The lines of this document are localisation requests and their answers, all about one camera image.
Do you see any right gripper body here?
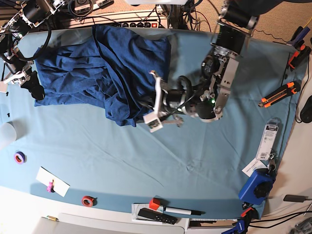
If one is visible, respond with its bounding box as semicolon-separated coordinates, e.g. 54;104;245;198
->
3;57;34;85

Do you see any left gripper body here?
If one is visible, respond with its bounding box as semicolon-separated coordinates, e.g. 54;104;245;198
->
149;70;189;127

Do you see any dark blue t-shirt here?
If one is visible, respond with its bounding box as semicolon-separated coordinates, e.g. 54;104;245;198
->
35;25;171;126

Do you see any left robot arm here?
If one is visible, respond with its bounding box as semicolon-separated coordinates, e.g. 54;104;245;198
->
143;0;281;132

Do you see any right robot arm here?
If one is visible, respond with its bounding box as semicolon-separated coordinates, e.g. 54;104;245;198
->
0;0;69;100

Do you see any white plastic cup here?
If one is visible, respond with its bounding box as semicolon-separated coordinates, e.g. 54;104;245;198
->
0;122;17;150

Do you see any purple tape roll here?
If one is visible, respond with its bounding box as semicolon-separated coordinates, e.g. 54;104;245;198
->
14;152;26;164

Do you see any light blue table cloth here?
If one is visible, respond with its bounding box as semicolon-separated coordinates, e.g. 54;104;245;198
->
0;39;298;219

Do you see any white power strip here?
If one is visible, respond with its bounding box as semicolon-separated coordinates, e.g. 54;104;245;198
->
62;9;169;28

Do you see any red small block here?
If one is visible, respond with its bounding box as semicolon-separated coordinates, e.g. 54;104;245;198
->
149;197;161;211

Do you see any clear blister package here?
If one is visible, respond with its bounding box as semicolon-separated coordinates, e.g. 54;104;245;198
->
255;118;280;160

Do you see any pink small toy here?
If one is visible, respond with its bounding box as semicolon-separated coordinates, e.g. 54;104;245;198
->
47;180;55;193

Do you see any white card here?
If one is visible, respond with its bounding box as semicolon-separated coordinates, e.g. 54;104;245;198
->
36;167;70;197

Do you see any white paper label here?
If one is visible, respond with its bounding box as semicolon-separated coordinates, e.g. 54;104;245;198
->
242;158;267;177

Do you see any white black marker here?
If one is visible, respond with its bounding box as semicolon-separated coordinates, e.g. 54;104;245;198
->
163;207;205;215

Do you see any black remote control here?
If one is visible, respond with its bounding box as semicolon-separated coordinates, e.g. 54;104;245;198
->
137;208;178;225

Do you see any blue box with knob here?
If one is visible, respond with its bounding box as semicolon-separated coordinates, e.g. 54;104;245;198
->
238;169;276;205

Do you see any orange black utility knife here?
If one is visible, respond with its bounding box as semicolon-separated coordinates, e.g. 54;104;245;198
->
258;81;301;108

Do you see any red tape roll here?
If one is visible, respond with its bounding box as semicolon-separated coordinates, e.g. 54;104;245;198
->
81;196;95;207

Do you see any orange clamp bottom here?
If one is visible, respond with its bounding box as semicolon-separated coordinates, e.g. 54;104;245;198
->
241;207;258;219

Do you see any orange black clamp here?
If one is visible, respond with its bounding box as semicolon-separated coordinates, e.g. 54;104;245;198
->
288;45;312;71

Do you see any blue clamp top right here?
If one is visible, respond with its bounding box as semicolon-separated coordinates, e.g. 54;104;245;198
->
286;26;310;47

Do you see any blue clamp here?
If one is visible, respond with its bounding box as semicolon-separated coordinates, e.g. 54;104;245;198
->
286;26;310;47
222;219;250;234

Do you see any blue clamp bottom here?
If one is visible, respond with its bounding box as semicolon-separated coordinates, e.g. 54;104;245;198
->
222;219;250;234

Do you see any black small device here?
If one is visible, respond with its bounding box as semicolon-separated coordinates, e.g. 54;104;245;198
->
283;195;306;203

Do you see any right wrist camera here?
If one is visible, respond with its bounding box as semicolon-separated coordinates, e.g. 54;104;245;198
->
0;81;8;93

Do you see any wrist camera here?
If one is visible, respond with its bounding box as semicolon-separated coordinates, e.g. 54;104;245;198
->
0;81;8;93
143;112;163;133

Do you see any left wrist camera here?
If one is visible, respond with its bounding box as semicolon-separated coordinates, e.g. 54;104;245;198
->
143;112;163;133

